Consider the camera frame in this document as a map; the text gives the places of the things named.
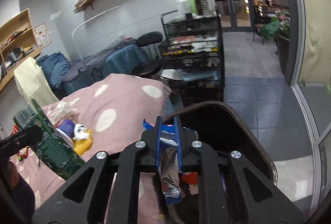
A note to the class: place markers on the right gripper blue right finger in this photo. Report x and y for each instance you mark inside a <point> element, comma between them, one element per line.
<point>179,133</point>

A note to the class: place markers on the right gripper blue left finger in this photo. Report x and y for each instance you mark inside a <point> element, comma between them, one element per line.
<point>158,126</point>

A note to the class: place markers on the blue snack wrapper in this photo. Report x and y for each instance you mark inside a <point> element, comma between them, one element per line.
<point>173,186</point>

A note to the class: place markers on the silver green drink carton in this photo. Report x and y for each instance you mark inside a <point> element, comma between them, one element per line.
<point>51,148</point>

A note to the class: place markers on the dark brown trash bin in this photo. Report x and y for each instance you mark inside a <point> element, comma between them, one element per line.
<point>235,175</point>

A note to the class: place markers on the pink polka dot blanket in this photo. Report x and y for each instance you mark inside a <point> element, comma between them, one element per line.
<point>114,110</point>

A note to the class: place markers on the purple lidded cup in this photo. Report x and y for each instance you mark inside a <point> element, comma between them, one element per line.
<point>66,131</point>

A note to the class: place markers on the black round stool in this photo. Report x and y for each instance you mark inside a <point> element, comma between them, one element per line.
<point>152,66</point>

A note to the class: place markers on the crumpled white paper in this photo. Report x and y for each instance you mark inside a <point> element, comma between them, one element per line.
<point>62,111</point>

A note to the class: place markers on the cream cloth covered chair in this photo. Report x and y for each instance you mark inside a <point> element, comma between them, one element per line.
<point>32,83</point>

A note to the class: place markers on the yellow wrapper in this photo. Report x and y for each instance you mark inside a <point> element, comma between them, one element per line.
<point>81,146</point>

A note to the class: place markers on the blue cloth pile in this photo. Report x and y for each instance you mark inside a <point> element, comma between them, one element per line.
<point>54,66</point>

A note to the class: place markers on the wooden cubby shelf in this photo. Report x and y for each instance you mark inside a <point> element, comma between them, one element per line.
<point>18,42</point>

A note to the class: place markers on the white curved floor lamp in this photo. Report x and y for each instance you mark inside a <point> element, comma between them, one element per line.
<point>84,28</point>

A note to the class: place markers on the clear plastic bottle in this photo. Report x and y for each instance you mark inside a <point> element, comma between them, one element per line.
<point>208,7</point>

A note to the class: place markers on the potted green plant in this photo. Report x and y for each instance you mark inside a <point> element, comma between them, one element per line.
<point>279,29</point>

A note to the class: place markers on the black wire shelf cart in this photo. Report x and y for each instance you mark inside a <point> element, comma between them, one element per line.
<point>192,56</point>

